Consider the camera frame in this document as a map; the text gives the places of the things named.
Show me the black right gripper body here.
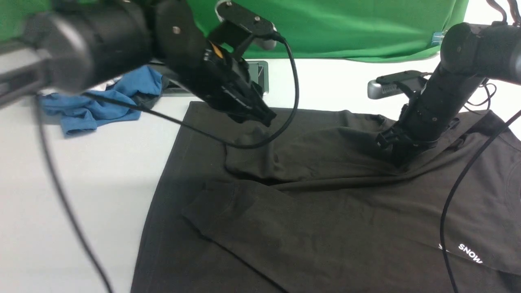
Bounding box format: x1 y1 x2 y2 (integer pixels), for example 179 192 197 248
375 122 441 163

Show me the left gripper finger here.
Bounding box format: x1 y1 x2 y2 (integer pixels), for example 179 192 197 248
228 111 265 124
250 102 277 127

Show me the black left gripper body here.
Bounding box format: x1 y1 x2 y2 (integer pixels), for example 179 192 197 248
175 45 263 116

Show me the dark gray long-sleeve shirt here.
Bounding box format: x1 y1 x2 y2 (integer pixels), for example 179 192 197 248
131 109 504 293

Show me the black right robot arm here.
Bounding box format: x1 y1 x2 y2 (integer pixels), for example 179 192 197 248
374 22 521 164

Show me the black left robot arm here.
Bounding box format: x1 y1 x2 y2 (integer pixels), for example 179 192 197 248
0 0 277 127

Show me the dark teal crumpled shirt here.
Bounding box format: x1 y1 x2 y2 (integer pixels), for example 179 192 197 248
130 75 171 109

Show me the blue crumpled shirt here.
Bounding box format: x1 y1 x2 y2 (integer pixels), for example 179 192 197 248
39 66 162 137

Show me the blue binder clip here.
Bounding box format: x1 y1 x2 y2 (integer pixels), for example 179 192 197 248
431 31 446 47

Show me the green backdrop cloth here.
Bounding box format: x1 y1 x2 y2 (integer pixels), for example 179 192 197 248
1 0 469 63

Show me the metal table cable hatch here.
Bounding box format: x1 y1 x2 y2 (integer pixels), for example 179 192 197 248
149 61 269 97

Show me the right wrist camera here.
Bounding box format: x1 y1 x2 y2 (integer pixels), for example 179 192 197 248
367 70 430 100

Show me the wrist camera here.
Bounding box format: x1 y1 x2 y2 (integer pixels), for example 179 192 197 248
210 0 284 54
367 70 430 100

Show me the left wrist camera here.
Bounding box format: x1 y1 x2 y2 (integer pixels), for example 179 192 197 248
210 0 284 54

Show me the black right camera cable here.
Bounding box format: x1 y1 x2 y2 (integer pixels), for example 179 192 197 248
440 110 521 293

